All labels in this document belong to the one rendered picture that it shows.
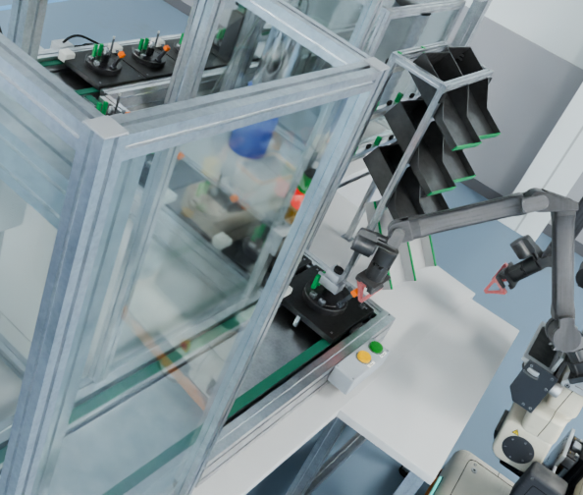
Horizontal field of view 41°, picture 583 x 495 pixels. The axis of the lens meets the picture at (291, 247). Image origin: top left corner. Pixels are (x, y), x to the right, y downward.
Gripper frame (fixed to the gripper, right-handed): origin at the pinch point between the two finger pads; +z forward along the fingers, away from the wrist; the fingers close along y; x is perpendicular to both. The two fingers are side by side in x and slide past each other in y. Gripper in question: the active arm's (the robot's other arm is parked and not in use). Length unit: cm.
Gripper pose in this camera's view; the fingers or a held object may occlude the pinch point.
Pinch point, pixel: (361, 299)
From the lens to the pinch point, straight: 228.3
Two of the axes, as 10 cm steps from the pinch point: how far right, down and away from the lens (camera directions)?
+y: -5.8, 2.8, -7.7
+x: 7.4, 5.9, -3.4
